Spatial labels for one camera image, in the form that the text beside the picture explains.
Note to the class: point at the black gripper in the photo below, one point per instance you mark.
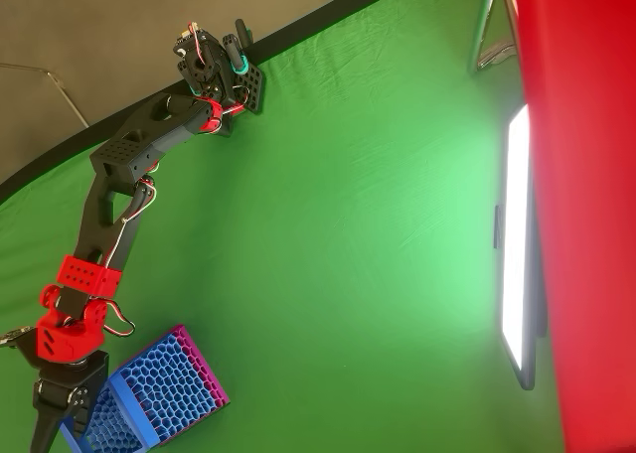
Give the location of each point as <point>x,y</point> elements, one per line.
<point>67,377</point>

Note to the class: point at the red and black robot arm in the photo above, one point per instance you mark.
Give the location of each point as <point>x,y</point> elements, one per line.
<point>124,155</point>

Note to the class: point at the blue lattice basket magenta base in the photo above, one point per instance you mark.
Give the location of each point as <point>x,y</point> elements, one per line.
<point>164,388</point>

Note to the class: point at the green table cloth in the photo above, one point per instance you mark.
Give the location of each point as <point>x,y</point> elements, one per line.
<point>348,175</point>

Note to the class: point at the black teal table clamp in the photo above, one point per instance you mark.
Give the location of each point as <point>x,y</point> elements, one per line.
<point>241,50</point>

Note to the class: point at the white LED light panel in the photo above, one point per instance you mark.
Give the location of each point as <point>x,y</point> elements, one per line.
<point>517,224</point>

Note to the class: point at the red blurred foreground object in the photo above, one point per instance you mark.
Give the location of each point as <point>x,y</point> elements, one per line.
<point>586,175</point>

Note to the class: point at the chrome tube stand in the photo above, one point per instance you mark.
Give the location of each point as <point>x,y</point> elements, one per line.
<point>484,21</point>

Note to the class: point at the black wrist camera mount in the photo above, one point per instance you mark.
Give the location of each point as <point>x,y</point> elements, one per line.
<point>17,335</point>

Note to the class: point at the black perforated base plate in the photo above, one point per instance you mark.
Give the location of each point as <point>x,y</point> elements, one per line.
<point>254,88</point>

